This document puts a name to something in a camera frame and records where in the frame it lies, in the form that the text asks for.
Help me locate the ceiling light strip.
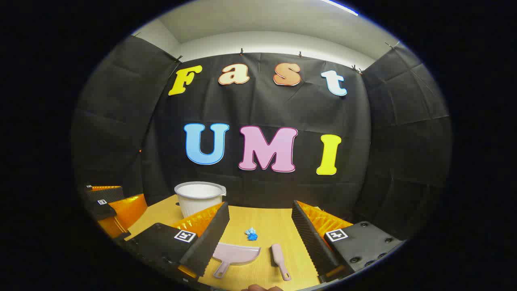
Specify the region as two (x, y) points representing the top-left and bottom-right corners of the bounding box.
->
(321, 0), (359, 17)

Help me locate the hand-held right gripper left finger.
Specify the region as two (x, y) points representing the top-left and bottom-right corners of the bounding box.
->
(124, 201), (231, 279)

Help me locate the wooden desktop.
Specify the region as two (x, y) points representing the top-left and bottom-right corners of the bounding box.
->
(125, 195), (336, 291)

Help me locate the white ribbed garbage bin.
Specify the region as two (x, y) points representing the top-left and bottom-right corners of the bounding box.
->
(174, 181), (227, 219)

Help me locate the small pink broom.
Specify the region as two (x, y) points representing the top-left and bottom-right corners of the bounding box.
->
(271, 243), (292, 281)

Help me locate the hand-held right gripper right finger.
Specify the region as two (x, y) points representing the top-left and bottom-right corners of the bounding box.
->
(292, 200), (404, 283)

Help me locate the pink plastic dustpan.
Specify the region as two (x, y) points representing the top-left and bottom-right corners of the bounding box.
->
(211, 242), (261, 279)

